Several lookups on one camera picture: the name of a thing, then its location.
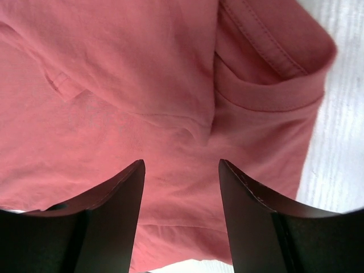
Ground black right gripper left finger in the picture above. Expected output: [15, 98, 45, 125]
[1, 160, 145, 273]

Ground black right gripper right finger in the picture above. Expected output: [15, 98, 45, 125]
[218, 160, 363, 273]

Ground pink t shirt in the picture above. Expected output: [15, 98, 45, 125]
[1, 1, 337, 272]

